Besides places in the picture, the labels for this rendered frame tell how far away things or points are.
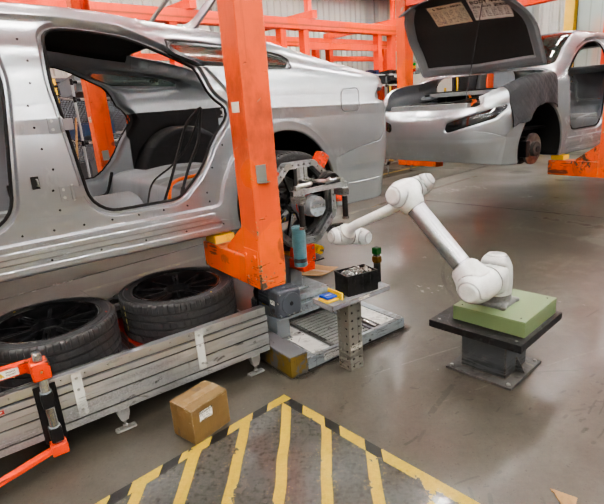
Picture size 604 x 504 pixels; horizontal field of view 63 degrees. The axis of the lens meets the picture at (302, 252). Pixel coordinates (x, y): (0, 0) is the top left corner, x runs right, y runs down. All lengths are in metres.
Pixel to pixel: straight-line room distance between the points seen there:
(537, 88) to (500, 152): 0.70
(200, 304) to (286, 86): 1.47
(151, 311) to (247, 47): 1.41
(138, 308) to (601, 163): 4.77
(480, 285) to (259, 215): 1.14
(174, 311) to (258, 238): 0.59
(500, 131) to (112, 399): 4.15
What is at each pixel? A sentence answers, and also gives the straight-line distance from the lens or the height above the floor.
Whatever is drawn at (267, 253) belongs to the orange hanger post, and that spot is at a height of 0.72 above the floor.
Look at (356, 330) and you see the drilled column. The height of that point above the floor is 0.24.
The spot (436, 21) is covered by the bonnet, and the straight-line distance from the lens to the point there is 6.26.
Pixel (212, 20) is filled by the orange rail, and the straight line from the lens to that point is 10.11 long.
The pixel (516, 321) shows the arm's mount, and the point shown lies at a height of 0.38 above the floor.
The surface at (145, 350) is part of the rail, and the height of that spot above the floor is 0.38.
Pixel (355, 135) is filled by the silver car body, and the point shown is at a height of 1.22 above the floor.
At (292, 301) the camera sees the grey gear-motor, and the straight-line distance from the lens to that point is 2.98.
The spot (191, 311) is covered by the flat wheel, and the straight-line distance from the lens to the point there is 2.72.
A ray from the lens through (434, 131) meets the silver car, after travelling 5.35.
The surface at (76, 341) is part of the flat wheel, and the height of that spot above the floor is 0.48.
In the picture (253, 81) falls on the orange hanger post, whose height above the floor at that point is 1.58.
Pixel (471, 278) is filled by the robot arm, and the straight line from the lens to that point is 2.50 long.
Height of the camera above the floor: 1.46
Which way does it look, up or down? 17 degrees down
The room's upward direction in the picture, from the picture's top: 4 degrees counter-clockwise
